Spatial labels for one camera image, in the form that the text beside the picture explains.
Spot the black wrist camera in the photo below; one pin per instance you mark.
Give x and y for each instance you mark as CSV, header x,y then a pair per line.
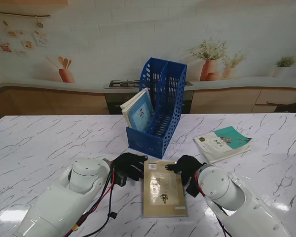
x,y
193,188
121,179

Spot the white and teal book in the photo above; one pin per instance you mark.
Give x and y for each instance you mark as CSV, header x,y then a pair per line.
x,y
222,145

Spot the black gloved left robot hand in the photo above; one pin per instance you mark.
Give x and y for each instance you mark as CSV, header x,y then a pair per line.
x,y
128,165

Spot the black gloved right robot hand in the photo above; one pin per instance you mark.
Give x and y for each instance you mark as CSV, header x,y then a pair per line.
x,y
187,165

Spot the beige book with barcode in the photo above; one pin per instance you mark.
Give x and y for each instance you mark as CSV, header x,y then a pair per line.
x,y
162,195

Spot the light blue paperback book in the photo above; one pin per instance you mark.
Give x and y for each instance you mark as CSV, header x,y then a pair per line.
x,y
140,113

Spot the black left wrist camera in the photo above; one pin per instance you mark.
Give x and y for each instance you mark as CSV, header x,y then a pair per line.
x,y
121,179

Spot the white and yellow book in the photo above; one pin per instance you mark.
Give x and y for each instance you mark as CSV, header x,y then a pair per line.
x,y
130,100

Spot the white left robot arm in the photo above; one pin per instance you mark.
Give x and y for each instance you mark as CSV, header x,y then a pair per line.
x,y
71,192

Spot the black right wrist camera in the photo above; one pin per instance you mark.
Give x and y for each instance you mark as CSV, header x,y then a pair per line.
x,y
193,188

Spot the blue perforated plastic file holder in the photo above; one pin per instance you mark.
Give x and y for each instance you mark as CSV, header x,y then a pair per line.
x,y
172,98

